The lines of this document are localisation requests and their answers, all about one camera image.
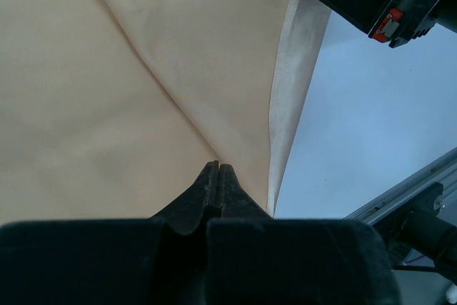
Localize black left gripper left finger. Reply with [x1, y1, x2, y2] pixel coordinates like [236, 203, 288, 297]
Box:
[1, 161, 219, 304]

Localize aluminium mounting rail frame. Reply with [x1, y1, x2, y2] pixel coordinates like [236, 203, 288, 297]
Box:
[347, 149, 456, 239]

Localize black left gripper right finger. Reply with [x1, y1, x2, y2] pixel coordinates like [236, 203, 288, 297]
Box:
[206, 164, 399, 305]

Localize beige cloth napkin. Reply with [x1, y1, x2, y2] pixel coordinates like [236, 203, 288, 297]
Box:
[1, 0, 330, 223]

